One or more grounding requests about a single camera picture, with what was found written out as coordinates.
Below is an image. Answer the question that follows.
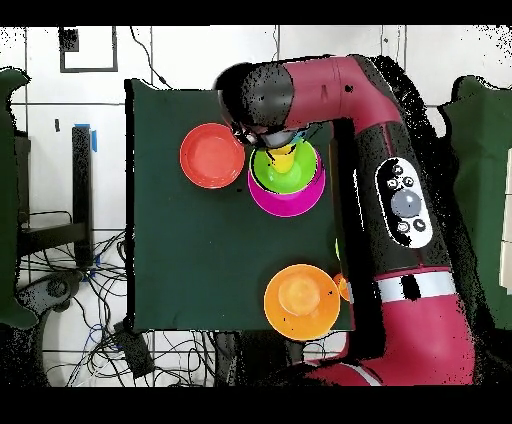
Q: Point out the yellow plastic cup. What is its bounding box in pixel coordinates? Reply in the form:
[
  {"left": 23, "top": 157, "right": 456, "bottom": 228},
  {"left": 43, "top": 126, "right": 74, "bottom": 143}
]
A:
[{"left": 266, "top": 143, "right": 299, "bottom": 174}]

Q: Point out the pink plastic bowl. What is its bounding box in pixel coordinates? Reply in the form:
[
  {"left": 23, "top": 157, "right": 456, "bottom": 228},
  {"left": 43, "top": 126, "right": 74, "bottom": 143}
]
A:
[{"left": 247, "top": 149, "right": 327, "bottom": 218}]

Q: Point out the red plastic bowl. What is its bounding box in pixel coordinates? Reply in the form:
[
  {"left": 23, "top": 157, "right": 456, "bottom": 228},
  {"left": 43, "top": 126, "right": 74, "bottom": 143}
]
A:
[{"left": 179, "top": 122, "right": 246, "bottom": 190}]

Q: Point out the dark green table cloth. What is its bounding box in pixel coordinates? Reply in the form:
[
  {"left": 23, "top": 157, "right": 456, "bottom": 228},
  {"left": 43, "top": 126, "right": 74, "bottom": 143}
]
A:
[{"left": 124, "top": 77, "right": 357, "bottom": 333}]

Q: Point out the black metal stand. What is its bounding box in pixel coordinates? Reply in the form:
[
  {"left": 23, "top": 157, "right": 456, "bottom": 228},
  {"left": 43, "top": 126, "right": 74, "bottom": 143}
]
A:
[{"left": 15, "top": 124, "right": 97, "bottom": 268}]

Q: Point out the large orange plastic bowl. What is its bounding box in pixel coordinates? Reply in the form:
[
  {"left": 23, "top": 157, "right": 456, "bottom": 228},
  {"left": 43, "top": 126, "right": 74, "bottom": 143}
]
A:
[{"left": 263, "top": 263, "right": 342, "bottom": 342}]

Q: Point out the orange plastic cup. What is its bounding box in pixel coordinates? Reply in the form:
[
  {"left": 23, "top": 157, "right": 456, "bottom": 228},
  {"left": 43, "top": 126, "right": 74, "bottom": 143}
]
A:
[{"left": 333, "top": 272, "right": 352, "bottom": 303}]

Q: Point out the green cloth side table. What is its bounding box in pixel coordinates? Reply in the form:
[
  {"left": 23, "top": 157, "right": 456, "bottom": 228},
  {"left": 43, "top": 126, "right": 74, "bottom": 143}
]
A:
[
  {"left": 0, "top": 66, "right": 39, "bottom": 330},
  {"left": 441, "top": 74, "right": 512, "bottom": 331}
]

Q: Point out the black chair base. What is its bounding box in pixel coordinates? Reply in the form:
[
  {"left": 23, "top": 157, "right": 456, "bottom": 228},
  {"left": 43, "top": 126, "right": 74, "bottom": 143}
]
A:
[{"left": 17, "top": 269, "right": 87, "bottom": 321}]

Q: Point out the white box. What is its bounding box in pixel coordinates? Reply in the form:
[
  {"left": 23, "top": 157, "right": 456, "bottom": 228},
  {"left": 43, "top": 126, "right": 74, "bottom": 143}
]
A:
[{"left": 498, "top": 147, "right": 512, "bottom": 296}]

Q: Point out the black square floor frame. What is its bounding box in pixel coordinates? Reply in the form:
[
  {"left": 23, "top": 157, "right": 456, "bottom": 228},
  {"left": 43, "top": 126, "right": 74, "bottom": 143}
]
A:
[{"left": 58, "top": 25, "right": 119, "bottom": 74}]

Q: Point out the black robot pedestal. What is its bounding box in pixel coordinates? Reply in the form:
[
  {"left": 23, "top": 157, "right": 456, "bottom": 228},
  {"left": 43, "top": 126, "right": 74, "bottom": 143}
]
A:
[{"left": 211, "top": 330, "right": 309, "bottom": 387}]

